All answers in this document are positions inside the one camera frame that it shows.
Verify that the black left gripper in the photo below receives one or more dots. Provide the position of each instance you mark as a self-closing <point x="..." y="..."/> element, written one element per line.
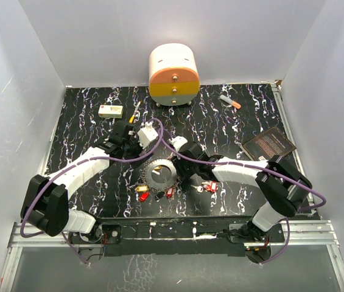
<point x="139" y="150"/>

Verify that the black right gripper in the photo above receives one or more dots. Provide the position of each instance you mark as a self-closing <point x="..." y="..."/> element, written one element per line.
<point x="178" y="162"/>

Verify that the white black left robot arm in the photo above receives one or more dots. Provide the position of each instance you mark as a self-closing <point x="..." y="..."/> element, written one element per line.
<point x="46" y="204"/>

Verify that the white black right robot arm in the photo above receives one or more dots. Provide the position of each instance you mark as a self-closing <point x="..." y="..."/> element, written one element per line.
<point x="282" y="185"/>

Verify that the yellow and white pen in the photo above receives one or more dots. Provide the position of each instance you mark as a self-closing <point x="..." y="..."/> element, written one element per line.
<point x="135" y="111"/>

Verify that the white small cardboard box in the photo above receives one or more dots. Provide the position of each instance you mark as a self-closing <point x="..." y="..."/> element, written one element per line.
<point x="111" y="111"/>

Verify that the black key fob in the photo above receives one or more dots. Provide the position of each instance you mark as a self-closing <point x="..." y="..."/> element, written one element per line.
<point x="159" y="196"/>

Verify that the yellow key tag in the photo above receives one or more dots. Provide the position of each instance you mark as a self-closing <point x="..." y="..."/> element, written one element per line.
<point x="142" y="189"/>

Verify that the red key tag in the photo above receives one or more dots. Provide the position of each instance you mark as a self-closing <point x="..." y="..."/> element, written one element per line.
<point x="143" y="197"/>

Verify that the orange and grey marker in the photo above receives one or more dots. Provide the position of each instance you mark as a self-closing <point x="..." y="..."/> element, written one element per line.
<point x="230" y="102"/>

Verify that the round three-colour drawer cabinet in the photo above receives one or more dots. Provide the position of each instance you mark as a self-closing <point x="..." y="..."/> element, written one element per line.
<point x="173" y="75"/>

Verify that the dark paperback book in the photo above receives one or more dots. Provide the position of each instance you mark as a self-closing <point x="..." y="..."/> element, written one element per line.
<point x="268" y="144"/>

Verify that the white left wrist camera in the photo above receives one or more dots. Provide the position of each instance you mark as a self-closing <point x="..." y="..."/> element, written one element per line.
<point x="147" y="135"/>

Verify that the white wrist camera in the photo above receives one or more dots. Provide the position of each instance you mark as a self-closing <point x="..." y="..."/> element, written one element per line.
<point x="147" y="135"/>
<point x="177" y="142"/>

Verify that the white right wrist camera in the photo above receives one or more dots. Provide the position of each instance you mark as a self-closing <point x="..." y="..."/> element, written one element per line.
<point x="177" y="142"/>

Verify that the aluminium frame rail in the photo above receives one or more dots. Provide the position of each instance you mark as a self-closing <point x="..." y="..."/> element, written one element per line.
<point x="176" y="254"/>

